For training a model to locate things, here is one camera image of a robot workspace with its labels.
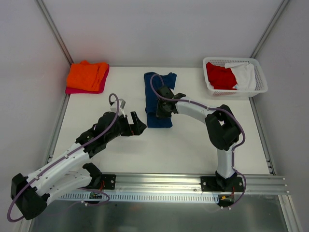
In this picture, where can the white plastic basket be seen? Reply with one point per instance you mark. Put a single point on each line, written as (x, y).
(261, 84)

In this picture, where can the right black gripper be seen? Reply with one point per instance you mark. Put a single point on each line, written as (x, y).
(163, 106)

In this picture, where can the pink folded t shirt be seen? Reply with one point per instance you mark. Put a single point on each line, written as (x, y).
(103, 82)

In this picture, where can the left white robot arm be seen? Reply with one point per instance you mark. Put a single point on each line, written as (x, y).
(32, 193)

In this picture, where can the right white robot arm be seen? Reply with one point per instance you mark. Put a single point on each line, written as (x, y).
(221, 125)

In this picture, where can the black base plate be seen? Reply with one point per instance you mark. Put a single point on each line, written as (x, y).
(212, 183)
(107, 182)

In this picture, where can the aluminium mounting rail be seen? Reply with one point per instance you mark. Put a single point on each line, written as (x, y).
(191, 183)

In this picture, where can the blue t shirt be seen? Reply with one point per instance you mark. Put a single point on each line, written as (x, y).
(151, 103)

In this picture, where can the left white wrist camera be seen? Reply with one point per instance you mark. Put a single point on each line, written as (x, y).
(118, 106)

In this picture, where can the red t shirt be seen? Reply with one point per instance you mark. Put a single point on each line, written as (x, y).
(220, 77)

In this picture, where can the orange folded t shirt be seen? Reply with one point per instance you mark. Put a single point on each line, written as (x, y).
(83, 76)

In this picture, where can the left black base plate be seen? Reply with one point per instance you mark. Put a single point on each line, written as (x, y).
(107, 182)

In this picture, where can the white slotted cable duct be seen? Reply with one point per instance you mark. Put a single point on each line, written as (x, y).
(142, 197)

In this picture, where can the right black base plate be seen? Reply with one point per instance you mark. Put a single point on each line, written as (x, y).
(212, 183)

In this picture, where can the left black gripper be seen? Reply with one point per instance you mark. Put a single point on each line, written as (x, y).
(130, 125)

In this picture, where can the white t shirt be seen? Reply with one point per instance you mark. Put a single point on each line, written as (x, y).
(244, 74)

